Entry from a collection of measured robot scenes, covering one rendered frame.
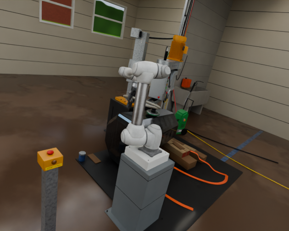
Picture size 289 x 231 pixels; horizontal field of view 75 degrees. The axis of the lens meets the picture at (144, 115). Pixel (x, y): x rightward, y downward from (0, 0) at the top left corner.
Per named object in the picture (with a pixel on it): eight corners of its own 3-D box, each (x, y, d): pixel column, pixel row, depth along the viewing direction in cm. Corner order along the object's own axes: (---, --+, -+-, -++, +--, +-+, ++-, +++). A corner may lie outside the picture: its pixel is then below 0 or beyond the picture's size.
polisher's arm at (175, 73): (162, 92, 370) (168, 67, 353) (173, 95, 363) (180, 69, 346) (150, 99, 304) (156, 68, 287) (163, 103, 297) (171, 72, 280)
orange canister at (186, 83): (178, 86, 599) (181, 76, 587) (187, 86, 635) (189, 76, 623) (184, 89, 585) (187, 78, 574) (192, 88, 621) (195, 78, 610)
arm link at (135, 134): (145, 148, 175) (122, 149, 166) (139, 140, 189) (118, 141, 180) (161, 63, 154) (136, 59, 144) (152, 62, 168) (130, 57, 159)
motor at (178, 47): (169, 58, 352) (174, 35, 338) (185, 62, 344) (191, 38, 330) (164, 58, 327) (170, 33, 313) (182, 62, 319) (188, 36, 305)
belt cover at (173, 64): (168, 67, 360) (169, 58, 354) (180, 70, 353) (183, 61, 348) (152, 69, 274) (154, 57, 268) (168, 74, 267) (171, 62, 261)
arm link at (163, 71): (163, 67, 175) (150, 64, 169) (174, 63, 158) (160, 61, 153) (162, 81, 176) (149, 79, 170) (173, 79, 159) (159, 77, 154)
